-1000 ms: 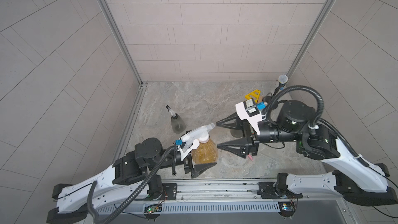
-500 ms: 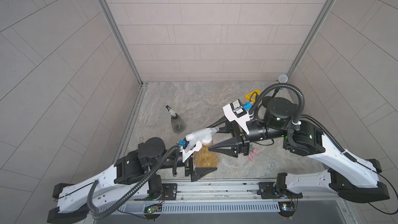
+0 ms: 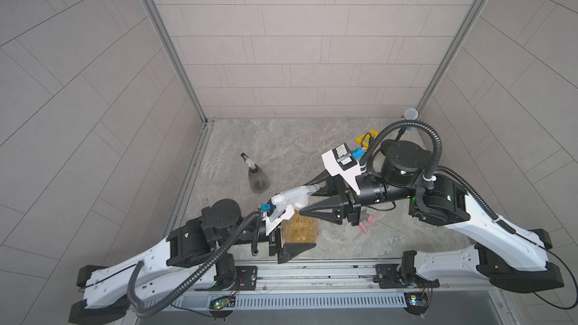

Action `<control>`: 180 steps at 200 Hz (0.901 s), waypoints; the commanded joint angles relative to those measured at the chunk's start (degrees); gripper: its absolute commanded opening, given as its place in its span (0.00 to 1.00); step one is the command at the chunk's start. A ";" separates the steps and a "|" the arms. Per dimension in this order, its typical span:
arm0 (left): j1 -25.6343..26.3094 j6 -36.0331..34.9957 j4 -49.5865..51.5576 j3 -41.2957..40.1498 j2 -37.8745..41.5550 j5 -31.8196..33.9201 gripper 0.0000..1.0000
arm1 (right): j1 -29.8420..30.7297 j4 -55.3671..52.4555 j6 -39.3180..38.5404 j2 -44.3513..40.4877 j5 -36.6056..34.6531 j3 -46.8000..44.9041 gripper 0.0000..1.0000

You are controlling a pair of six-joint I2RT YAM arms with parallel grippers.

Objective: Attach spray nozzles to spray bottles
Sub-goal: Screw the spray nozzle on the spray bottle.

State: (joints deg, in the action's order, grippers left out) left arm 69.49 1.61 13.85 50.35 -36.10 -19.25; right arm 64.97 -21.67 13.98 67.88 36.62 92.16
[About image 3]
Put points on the black white spray nozzle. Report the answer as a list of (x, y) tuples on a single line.
[(251, 164)]

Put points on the yellow triangle block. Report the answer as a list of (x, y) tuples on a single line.
[(367, 139)]

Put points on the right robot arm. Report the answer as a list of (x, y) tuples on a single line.
[(505, 255)]

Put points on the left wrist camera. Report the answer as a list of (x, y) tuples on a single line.
[(272, 221)]

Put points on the orange plastic bottle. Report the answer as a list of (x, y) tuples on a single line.
[(300, 229)]

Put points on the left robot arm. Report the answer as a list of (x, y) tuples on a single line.
[(193, 257)]

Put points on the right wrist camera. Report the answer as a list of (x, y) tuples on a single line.
[(340, 162)]

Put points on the clear spray nozzle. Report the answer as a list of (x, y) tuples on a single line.
[(298, 197)]

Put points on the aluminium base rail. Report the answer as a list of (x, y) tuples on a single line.
[(265, 285)]

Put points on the microphone on black stand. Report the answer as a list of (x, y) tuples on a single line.
[(409, 114)]

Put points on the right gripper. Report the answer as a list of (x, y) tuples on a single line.
[(345, 196)]

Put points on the grey bottle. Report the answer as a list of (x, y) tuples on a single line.
[(258, 180)]

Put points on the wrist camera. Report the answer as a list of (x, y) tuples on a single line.
[(272, 221), (340, 162)]

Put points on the pink grey spray nozzle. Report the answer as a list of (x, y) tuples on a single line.
[(364, 220)]

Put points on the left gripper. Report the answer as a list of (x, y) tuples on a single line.
[(288, 250)]

